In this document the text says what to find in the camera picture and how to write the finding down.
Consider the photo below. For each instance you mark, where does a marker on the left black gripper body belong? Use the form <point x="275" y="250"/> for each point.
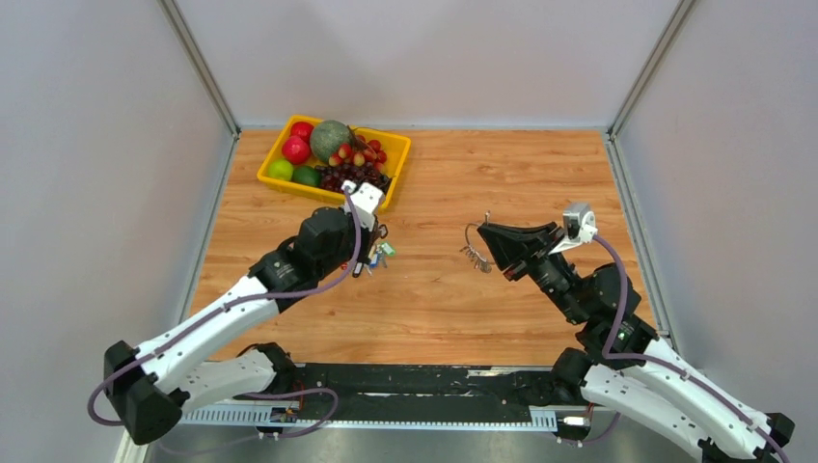
<point x="364" y="241"/>

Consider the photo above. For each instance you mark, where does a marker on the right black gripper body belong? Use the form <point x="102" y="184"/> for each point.
<point x="547" y="268"/>

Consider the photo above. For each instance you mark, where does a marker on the large silver keyring with clips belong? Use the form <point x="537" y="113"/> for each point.
<point x="480" y="262"/>

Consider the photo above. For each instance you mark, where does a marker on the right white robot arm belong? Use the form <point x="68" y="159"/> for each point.
<point x="624" y="364"/>

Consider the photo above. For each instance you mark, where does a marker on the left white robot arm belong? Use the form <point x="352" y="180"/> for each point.
<point x="148" y="388"/>

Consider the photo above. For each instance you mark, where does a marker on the pile of coloured tagged keys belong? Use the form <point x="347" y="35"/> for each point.
<point x="377" y="256"/>

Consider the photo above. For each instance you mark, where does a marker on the purple grape bunch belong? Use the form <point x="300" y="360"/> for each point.
<point x="331" y="179"/>

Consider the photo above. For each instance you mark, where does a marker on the dark green lime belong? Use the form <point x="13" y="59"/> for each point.
<point x="307" y="176"/>

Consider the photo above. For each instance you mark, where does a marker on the red lychee cluster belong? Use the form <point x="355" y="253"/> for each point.
<point x="361" y="153"/>

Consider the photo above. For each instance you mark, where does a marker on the yellow plastic tray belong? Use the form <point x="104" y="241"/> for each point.
<point x="313" y="157"/>

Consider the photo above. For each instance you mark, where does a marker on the green melon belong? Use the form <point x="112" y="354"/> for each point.
<point x="327" y="137"/>

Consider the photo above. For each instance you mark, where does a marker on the light green lime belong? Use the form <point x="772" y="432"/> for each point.
<point x="280" y="169"/>

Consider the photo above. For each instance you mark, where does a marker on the red apple front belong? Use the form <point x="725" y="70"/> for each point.
<point x="296" y="150"/>

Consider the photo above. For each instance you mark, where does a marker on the red apple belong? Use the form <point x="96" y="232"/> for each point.
<point x="302" y="130"/>
<point x="296" y="150"/>

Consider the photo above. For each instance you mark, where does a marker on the red apple back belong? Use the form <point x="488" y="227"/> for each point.
<point x="302" y="130"/>

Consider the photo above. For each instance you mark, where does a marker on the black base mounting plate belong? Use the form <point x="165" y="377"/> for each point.
<point x="429" y="397"/>

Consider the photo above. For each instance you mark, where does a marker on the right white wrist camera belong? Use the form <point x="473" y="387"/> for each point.
<point x="579" y="225"/>

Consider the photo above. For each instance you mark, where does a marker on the aluminium frame rail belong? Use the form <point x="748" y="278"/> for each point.
<point x="151" y="419"/>

